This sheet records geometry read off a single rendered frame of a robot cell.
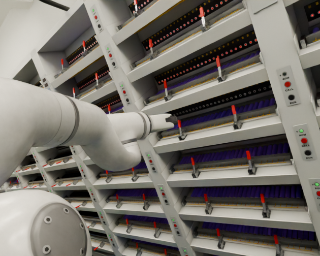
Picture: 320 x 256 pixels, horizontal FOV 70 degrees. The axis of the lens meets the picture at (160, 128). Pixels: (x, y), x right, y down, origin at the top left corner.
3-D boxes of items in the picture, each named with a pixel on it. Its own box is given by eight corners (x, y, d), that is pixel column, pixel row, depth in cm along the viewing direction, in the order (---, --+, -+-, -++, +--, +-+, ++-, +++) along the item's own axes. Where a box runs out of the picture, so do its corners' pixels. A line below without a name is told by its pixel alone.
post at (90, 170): (129, 272, 173) (34, 47, 152) (121, 269, 179) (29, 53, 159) (146, 253, 187) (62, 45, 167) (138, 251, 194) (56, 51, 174)
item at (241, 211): (316, 231, 82) (305, 204, 78) (182, 219, 122) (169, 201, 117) (316, 189, 96) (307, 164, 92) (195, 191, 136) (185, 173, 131)
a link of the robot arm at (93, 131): (94, 179, 36) (150, 162, 65) (67, 84, 38) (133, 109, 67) (46, 194, 37) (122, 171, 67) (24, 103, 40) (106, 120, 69)
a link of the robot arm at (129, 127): (149, 138, 65) (138, 107, 66) (110, 146, 55) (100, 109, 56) (130, 146, 70) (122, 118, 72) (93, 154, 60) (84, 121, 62)
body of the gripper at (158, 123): (131, 140, 73) (154, 135, 82) (154, 134, 66) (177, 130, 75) (126, 117, 73) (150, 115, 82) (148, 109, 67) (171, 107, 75)
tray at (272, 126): (286, 133, 78) (277, 109, 75) (157, 154, 118) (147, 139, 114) (291, 104, 92) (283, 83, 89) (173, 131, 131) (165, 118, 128)
